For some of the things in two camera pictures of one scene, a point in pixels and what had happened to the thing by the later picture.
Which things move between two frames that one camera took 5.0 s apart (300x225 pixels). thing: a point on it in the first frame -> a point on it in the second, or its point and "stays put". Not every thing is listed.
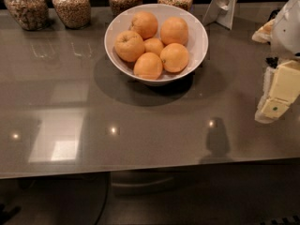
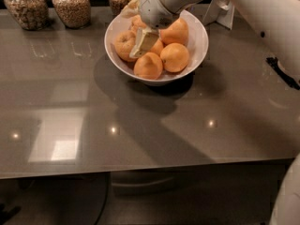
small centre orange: x=153 y=45 stays put
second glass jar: x=73 y=6 stays put
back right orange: x=173 y=30 stays put
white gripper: x=287 y=29 -> x=152 y=10
